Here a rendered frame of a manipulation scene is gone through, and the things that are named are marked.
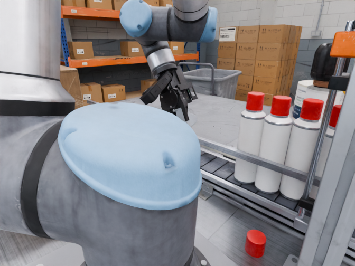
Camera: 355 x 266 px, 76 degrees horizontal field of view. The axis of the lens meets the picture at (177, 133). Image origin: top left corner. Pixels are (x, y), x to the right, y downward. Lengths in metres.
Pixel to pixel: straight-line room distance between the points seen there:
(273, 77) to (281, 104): 3.42
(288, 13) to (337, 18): 0.87
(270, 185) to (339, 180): 0.22
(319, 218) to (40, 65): 0.36
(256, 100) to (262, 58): 3.46
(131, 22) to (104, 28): 4.35
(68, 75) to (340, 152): 0.55
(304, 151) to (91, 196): 0.40
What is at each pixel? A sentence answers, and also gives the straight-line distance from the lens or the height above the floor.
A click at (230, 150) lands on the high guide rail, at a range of 0.52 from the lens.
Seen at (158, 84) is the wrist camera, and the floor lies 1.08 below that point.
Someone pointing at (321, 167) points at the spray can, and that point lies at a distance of 0.47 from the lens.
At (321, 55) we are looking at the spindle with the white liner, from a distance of 0.71.
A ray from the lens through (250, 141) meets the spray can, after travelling 0.50.
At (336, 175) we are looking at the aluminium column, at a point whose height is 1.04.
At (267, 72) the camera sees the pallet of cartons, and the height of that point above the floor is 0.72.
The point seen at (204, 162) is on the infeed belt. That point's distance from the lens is 0.62.
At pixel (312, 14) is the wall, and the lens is 5.27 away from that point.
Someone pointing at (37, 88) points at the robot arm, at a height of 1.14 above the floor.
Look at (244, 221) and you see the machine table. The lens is 0.53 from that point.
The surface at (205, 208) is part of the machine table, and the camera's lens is 0.55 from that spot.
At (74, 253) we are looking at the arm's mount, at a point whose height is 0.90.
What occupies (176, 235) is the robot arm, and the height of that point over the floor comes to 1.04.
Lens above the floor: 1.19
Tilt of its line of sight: 22 degrees down
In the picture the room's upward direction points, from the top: straight up
